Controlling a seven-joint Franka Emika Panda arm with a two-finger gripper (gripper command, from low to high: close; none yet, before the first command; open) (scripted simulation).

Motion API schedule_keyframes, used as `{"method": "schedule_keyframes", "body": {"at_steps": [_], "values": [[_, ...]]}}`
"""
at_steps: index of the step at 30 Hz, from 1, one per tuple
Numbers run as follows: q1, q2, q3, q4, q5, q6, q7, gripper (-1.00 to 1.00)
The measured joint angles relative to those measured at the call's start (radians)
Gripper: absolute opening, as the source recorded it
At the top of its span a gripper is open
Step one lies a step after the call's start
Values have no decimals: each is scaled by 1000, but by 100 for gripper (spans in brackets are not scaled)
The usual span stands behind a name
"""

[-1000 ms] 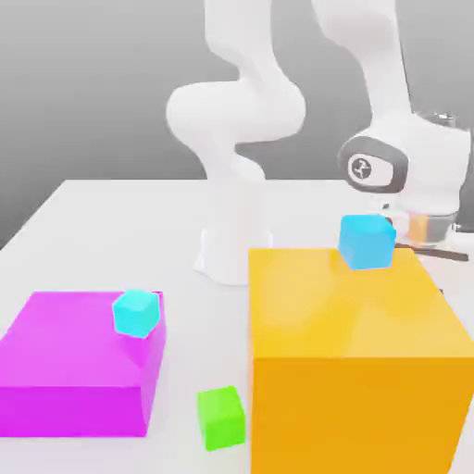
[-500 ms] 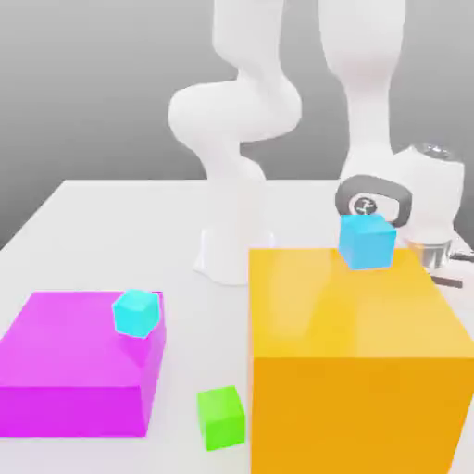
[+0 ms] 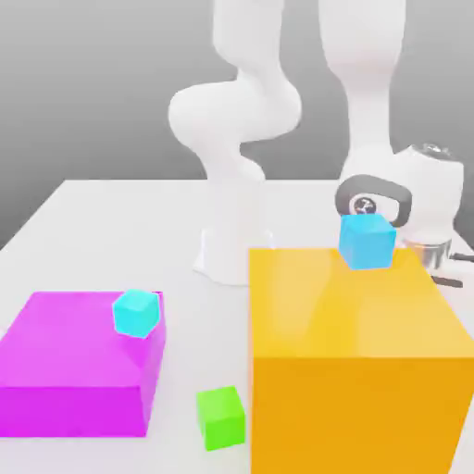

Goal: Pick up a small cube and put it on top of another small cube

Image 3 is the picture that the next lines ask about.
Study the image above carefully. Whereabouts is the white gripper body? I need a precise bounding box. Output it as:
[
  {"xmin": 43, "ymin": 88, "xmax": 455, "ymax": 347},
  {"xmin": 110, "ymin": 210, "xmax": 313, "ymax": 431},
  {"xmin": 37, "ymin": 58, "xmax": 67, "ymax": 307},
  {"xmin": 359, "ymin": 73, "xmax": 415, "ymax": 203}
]
[{"xmin": 428, "ymin": 269, "xmax": 474, "ymax": 297}]

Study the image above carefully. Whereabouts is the small blue cube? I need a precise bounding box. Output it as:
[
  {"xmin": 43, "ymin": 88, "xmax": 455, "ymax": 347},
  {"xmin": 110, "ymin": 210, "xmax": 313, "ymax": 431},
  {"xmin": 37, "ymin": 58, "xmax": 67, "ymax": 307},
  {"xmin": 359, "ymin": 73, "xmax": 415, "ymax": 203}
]
[{"xmin": 338, "ymin": 213, "xmax": 398, "ymax": 271}]

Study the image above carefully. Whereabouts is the small green cube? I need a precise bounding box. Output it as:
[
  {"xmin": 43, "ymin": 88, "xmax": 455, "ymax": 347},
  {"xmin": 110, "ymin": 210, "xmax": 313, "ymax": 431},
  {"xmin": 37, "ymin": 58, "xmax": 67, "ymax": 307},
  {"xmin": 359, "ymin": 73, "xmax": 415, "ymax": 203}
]
[{"xmin": 195, "ymin": 385, "xmax": 246, "ymax": 452}]

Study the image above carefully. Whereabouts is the small cyan cube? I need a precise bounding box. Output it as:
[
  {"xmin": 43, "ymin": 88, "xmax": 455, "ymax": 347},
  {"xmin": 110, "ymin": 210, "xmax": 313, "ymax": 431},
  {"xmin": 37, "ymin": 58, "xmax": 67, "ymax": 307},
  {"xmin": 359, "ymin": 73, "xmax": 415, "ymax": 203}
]
[{"xmin": 111, "ymin": 289, "xmax": 161, "ymax": 339}]

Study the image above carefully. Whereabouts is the large orange box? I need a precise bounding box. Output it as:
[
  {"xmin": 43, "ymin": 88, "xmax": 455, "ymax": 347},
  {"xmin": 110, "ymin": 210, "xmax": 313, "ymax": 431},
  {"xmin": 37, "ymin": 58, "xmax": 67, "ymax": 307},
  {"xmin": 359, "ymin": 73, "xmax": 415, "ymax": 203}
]
[{"xmin": 248, "ymin": 246, "xmax": 474, "ymax": 474}]

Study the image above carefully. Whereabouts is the large magenta box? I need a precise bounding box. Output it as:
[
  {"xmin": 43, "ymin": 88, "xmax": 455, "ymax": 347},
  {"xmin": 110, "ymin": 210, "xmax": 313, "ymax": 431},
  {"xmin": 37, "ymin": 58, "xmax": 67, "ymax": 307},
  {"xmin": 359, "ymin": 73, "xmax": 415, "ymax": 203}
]
[{"xmin": 0, "ymin": 291, "xmax": 167, "ymax": 439}]

